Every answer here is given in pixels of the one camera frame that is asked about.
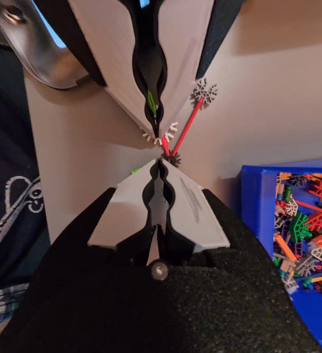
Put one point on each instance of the dark grey snowflake connector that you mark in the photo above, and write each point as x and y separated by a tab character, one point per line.
203	92

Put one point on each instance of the pile of colourful construction pieces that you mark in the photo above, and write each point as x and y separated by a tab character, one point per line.
307	234

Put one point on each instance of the person's dark printed t-shirt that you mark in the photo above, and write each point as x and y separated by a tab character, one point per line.
9	138

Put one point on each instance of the long red rod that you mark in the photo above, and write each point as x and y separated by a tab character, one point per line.
188	125

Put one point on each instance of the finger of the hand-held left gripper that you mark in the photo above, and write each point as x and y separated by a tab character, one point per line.
183	41
108	41

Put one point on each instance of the black snowflake connector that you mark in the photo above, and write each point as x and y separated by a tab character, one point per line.
174	160

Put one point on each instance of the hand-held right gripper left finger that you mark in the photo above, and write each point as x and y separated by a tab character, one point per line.
119	217

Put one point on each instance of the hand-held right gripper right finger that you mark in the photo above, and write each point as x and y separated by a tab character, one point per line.
199	220

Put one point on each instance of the blue plastic bin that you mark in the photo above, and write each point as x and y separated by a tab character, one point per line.
254	206

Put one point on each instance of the short red rod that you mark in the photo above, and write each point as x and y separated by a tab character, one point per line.
165	144

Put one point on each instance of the person's plaid shirt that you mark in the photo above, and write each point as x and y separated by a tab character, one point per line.
3	300

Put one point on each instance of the white snowflake connector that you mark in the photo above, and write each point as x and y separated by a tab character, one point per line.
172	129

